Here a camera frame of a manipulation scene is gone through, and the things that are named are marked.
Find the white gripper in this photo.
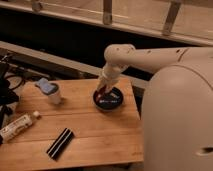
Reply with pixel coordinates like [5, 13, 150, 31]
[97, 65, 121, 93]

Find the black white striped block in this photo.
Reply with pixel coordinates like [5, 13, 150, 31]
[46, 128, 74, 160]

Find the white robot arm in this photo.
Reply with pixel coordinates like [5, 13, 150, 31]
[97, 44, 213, 171]

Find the black ceramic bowl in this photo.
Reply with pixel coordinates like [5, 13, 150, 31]
[93, 87, 124, 111]

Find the white cup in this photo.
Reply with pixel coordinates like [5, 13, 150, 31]
[48, 83, 62, 105]

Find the blue sponge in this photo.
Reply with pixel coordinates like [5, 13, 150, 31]
[35, 78, 58, 95]

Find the black tripod stand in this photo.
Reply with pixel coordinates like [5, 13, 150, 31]
[0, 55, 19, 129]

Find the white tube with cap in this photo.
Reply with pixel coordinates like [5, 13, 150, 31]
[0, 111, 41, 144]

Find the black cable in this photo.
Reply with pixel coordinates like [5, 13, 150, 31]
[4, 73, 25, 92]

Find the metal railing frame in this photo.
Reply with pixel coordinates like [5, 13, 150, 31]
[0, 0, 213, 48]

